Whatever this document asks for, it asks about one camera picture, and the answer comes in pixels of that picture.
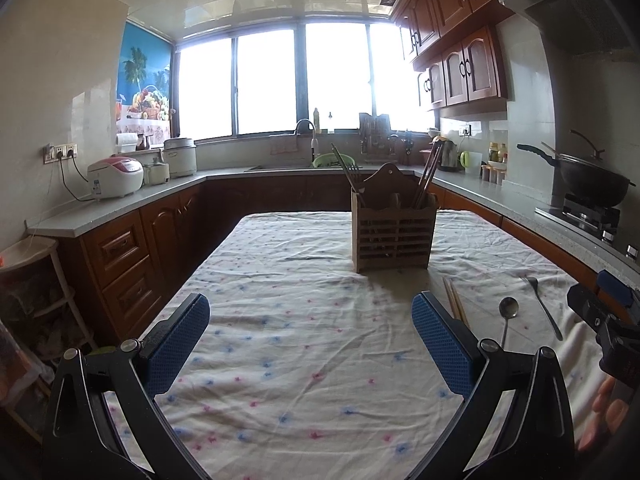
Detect knife and utensil rack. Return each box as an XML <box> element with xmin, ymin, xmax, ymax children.
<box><xmin>358</xmin><ymin>112</ymin><xmax>394</xmax><ymax>154</ymax></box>

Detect gas stove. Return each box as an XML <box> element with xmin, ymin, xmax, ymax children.
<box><xmin>535</xmin><ymin>192</ymin><xmax>640</xmax><ymax>261</ymax></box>

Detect large white cooker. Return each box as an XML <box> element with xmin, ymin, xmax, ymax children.
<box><xmin>163</xmin><ymin>136</ymin><xmax>198</xmax><ymax>179</ymax></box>

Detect wooden utensil holder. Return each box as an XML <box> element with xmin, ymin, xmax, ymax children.
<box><xmin>351</xmin><ymin>162</ymin><xmax>439</xmax><ymax>275</ymax></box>

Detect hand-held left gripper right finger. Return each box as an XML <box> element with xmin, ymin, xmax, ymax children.
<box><xmin>405</xmin><ymin>290</ymin><xmax>578</xmax><ymax>480</ymax></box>

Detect pink and white rice cooker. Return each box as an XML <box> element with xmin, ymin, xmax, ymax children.
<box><xmin>87</xmin><ymin>156</ymin><xmax>145</xmax><ymax>203</ymax></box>

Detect wall socket with plugs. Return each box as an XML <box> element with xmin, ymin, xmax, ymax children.
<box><xmin>43</xmin><ymin>142</ymin><xmax>79</xmax><ymax>165</ymax></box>

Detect steel electric kettle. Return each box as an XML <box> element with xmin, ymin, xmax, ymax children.
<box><xmin>437</xmin><ymin>139</ymin><xmax>461</xmax><ymax>171</ymax></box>

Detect steel range hood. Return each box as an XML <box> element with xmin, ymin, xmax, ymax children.
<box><xmin>495</xmin><ymin>0</ymin><xmax>640</xmax><ymax>57</ymax></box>

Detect green colander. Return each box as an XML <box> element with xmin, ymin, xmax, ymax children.
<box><xmin>312</xmin><ymin>153</ymin><xmax>352</xmax><ymax>170</ymax></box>

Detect floral white tablecloth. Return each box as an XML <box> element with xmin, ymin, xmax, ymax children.
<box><xmin>102</xmin><ymin>209</ymin><xmax>608</xmax><ymax>480</ymax></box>

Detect grey kitchen countertop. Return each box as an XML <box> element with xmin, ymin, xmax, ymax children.
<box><xmin>26</xmin><ymin>162</ymin><xmax>640</xmax><ymax>288</ymax></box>

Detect kitchen window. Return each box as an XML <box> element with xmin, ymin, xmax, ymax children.
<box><xmin>172</xmin><ymin>19</ymin><xmax>437</xmax><ymax>142</ymax></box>

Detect kitchen sink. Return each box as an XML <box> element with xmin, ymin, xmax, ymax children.
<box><xmin>244</xmin><ymin>163</ymin><xmax>314</xmax><ymax>174</ymax></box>

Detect fruit and palm wall poster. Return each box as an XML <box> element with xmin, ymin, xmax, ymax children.
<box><xmin>115</xmin><ymin>20</ymin><xmax>174</xmax><ymax>136</ymax></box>

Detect wooden cabinets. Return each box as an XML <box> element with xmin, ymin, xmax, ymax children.
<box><xmin>392</xmin><ymin>0</ymin><xmax>548</xmax><ymax>114</ymax></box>
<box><xmin>59</xmin><ymin>174</ymin><xmax>640</xmax><ymax>343</ymax></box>

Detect silver metal fork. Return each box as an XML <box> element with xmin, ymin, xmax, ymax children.
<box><xmin>520</xmin><ymin>275</ymin><xmax>565</xmax><ymax>342</ymax></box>
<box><xmin>346</xmin><ymin>162</ymin><xmax>367</xmax><ymax>208</ymax></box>

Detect silver metal spoon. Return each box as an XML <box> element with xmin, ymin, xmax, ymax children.
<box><xmin>499</xmin><ymin>296</ymin><xmax>520</xmax><ymax>349</ymax></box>

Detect light wooden chopstick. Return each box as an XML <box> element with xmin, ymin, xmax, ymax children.
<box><xmin>442</xmin><ymin>275</ymin><xmax>464</xmax><ymax>322</ymax></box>
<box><xmin>448</xmin><ymin>279</ymin><xmax>471</xmax><ymax>332</ymax></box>

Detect wooden lower cabinets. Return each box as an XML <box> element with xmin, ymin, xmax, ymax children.
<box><xmin>59</xmin><ymin>174</ymin><xmax>640</xmax><ymax>343</ymax></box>

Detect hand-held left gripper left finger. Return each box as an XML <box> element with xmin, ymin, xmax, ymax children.
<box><xmin>42</xmin><ymin>292</ymin><xmax>212</xmax><ymax>480</ymax></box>

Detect wooden upper cabinets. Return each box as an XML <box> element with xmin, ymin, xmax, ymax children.
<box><xmin>392</xmin><ymin>0</ymin><xmax>548</xmax><ymax>114</ymax></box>

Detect small white cooker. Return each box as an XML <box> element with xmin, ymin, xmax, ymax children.
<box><xmin>142</xmin><ymin>157</ymin><xmax>170</xmax><ymax>186</ymax></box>

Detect white spice jars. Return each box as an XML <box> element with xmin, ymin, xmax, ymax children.
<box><xmin>480</xmin><ymin>162</ymin><xmax>506</xmax><ymax>186</ymax></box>

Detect dark wooden chopstick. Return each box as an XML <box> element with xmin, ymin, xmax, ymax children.
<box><xmin>414</xmin><ymin>141</ymin><xmax>445</xmax><ymax>208</ymax></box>
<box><xmin>411</xmin><ymin>144</ymin><xmax>440</xmax><ymax>209</ymax></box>

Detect chrome kitchen faucet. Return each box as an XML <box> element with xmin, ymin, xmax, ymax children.
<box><xmin>293</xmin><ymin>119</ymin><xmax>320</xmax><ymax>163</ymax></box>

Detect person's right hand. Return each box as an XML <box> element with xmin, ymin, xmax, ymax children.
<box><xmin>575</xmin><ymin>376</ymin><xmax>632</xmax><ymax>454</ymax></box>

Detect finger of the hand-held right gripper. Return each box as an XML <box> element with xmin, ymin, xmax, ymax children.
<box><xmin>595</xmin><ymin>269</ymin><xmax>640</xmax><ymax>309</ymax></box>
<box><xmin>566</xmin><ymin>283</ymin><xmax>617</xmax><ymax>334</ymax></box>

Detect white plastic shelf rack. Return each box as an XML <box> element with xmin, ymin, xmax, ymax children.
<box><xmin>0</xmin><ymin>236</ymin><xmax>97</xmax><ymax>443</ymax></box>

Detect black wok with lid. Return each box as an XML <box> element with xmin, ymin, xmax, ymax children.
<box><xmin>516</xmin><ymin>129</ymin><xmax>637</xmax><ymax>209</ymax></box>

